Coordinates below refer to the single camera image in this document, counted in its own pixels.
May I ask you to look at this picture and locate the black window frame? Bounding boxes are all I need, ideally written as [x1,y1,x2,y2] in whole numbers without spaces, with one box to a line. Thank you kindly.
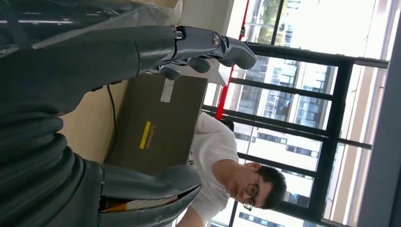
[200,0,390,227]

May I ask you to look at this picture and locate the black-rimmed glasses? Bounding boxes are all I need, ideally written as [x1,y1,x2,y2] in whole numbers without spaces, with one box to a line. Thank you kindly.
[242,175,261,212]

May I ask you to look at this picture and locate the black laptop power cable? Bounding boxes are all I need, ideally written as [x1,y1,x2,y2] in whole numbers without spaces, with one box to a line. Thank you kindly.
[105,84,118,157]

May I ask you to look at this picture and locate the clear plastic film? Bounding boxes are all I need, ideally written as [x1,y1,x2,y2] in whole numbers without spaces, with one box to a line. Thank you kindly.
[31,0,184,49]

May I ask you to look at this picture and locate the grey laptop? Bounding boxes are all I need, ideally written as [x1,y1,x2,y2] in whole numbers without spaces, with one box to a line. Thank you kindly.
[105,73,209,175]

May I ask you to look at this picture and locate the light wooden desk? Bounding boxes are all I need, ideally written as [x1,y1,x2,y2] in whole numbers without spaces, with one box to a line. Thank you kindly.
[59,79,130,164]

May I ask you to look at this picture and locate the person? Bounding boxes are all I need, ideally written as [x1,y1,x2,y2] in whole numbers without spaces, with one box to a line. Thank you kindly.
[175,111,288,227]

